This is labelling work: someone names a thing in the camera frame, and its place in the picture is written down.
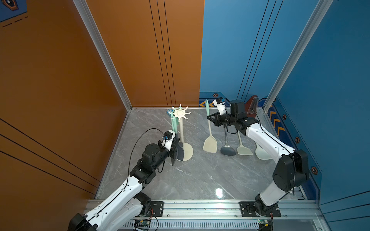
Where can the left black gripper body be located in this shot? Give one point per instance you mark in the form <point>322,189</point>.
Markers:
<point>175,148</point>

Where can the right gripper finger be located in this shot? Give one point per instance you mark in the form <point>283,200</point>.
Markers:
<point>215,120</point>
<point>214,115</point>

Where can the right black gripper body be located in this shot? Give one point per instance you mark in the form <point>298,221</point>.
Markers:
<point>226,119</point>

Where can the mint handle grey spatula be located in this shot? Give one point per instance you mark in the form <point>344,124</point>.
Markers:
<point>180,149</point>

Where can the mint handle cream turner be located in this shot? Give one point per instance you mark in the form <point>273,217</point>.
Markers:
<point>210,144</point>

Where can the black handle metal utensil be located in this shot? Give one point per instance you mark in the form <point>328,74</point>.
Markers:
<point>226,149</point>

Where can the white utensil rack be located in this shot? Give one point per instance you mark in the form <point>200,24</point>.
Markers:
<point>178,114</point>

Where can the mint handle white spatula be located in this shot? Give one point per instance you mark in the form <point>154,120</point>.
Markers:
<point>242,150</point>

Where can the wooden handle white spatula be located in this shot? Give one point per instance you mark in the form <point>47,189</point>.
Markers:
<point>261,153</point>

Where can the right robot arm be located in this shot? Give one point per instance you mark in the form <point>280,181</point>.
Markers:
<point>292,165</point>

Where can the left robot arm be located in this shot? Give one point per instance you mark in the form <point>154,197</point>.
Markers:
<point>128,200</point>

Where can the dark red metronome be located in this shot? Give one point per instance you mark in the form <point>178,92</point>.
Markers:
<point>251,106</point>

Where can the left green circuit board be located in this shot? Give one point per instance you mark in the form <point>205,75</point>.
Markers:
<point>142,224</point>

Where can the green circuit board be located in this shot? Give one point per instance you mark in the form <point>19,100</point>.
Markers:
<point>142,224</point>
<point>265,225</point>

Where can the right green circuit board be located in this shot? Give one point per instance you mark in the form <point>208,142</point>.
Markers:
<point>265,225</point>

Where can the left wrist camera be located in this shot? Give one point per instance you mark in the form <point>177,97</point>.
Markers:
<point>167,140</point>

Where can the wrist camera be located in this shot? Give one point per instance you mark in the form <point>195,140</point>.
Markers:
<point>220,104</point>
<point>167,140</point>

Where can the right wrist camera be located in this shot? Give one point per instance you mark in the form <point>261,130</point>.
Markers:
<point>220,104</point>

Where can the mint handle grey turner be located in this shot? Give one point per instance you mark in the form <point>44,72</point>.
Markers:
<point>174,122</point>

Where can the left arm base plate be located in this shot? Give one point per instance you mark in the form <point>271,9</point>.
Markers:
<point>153,208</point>

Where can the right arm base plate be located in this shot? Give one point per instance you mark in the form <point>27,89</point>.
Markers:
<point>256,209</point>

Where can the aluminium front rail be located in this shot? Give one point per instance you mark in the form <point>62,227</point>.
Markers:
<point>231,209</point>

